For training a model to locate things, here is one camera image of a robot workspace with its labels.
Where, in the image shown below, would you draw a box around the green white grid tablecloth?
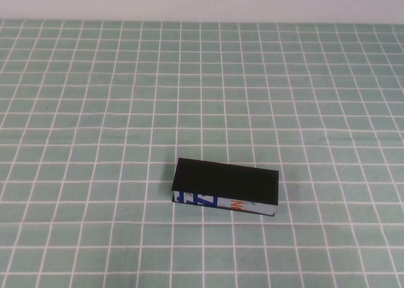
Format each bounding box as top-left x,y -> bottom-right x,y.
0,18 -> 404,288

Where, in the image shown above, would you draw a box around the black printed glasses case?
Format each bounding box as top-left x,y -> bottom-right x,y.
171,157 -> 280,219

